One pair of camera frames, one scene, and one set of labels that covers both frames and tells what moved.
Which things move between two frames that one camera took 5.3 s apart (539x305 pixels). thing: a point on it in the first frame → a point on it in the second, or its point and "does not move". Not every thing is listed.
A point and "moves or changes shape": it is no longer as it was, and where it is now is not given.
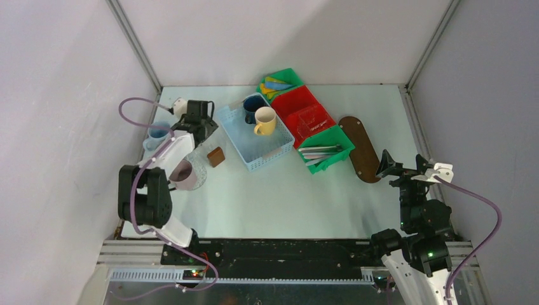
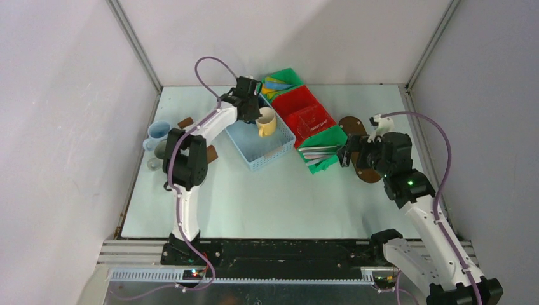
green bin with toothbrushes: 332,136 does not move
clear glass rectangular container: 307,120 does not move
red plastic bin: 301,114 does not move
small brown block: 216,156 moves or changes shape
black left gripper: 211,126 → 256,114
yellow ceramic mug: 266,121 does not move
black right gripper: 387,165 → 356,143
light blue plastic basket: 252,147 does not move
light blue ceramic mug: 156,136 does not move
